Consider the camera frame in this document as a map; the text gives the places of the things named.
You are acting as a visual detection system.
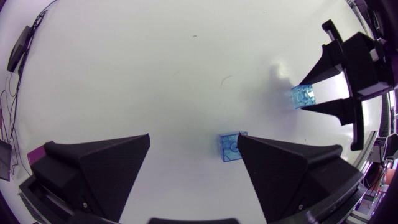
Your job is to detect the black power brick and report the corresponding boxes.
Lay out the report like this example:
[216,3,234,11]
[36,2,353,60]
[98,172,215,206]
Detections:
[6,25,32,73]

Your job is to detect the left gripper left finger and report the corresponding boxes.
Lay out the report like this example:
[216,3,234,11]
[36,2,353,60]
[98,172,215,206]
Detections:
[30,134,151,223]

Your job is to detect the thin black cable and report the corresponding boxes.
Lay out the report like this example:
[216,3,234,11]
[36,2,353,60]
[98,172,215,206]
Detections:
[0,73,22,175]

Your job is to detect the blue translucent toy brick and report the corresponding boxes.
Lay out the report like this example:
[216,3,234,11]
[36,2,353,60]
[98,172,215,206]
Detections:
[218,131,249,163]
[290,83,317,110]

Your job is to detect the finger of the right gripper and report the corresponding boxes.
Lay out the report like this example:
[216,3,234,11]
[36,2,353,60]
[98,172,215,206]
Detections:
[302,97,357,126]
[299,40,345,86]

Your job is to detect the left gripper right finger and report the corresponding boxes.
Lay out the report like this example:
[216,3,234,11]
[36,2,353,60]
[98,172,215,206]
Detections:
[236,134,364,223]

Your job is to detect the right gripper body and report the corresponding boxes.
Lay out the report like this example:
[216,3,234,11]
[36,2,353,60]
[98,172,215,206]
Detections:
[321,19,396,152]

